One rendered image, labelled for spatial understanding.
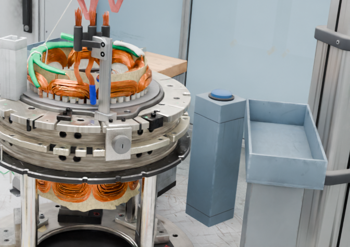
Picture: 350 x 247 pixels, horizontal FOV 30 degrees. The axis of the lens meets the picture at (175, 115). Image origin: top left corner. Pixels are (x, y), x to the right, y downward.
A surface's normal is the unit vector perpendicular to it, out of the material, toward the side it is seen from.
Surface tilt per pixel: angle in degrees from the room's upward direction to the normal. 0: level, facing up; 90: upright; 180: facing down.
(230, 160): 90
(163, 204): 0
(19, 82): 90
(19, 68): 90
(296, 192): 90
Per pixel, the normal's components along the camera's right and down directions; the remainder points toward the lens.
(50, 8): 0.88, 0.22
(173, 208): 0.07, -0.94
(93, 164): 0.18, 0.35
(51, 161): -0.25, 0.32
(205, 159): -0.76, 0.18
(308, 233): -0.91, 0.07
